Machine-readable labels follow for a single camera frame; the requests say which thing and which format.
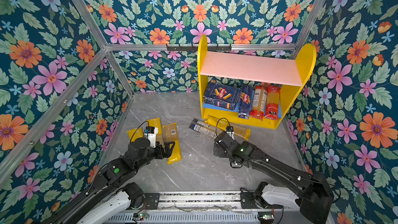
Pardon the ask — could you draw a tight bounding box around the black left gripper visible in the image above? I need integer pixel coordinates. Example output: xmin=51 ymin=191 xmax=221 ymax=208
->
xmin=135 ymin=140 xmax=178 ymax=173

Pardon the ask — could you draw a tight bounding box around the blue Ankara spaghetti bag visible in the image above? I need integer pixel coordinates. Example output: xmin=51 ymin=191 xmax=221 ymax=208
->
xmin=189 ymin=118 xmax=223 ymax=139

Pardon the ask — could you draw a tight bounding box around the yellow Pastatime spaghetti bag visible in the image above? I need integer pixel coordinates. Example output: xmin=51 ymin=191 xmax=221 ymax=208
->
xmin=146 ymin=118 xmax=164 ymax=148

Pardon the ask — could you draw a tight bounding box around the yellow-ended clear spaghetti bag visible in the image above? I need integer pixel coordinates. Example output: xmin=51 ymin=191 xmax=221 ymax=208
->
xmin=163 ymin=122 xmax=182 ymax=165

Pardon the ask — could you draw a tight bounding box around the blue Barilla spaghetti box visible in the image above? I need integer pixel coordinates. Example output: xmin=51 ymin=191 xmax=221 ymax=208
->
xmin=238 ymin=85 xmax=253 ymax=120

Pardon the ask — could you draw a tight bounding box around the blue Barilla rigatoni box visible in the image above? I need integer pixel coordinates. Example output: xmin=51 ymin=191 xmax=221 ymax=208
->
xmin=203 ymin=83 xmax=241 ymax=110

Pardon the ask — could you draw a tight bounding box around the red spaghetti bag white label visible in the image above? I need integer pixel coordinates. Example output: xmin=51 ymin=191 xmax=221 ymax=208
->
xmin=250 ymin=86 xmax=267 ymax=121

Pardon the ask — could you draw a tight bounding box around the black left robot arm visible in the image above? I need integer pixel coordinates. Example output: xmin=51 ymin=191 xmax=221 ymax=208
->
xmin=42 ymin=138 xmax=175 ymax=224

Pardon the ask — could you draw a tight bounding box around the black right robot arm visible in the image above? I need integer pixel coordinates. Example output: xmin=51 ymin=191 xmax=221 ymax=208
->
xmin=215 ymin=132 xmax=334 ymax=224

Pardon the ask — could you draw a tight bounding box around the yellow spaghetti bag far left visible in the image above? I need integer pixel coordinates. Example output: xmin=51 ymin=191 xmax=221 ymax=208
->
xmin=127 ymin=128 xmax=144 ymax=142

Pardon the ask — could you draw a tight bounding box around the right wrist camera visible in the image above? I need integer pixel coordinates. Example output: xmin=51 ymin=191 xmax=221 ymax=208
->
xmin=226 ymin=125 xmax=235 ymax=140

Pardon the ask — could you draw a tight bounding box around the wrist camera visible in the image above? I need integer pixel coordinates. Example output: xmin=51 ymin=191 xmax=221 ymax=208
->
xmin=226 ymin=125 xmax=235 ymax=140
xmin=144 ymin=126 xmax=159 ymax=148

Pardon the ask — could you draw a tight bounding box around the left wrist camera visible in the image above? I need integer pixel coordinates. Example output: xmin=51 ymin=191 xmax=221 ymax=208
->
xmin=144 ymin=126 xmax=159 ymax=148

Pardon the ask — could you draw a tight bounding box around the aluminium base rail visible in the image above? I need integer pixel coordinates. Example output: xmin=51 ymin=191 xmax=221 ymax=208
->
xmin=107 ymin=189 xmax=309 ymax=224

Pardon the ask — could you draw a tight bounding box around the black wall hook rail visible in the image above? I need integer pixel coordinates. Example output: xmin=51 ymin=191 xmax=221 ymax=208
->
xmin=166 ymin=44 xmax=232 ymax=52

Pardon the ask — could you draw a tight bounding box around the aluminium frame post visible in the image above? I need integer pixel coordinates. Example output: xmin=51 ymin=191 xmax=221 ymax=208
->
xmin=72 ymin=0 xmax=134 ymax=97

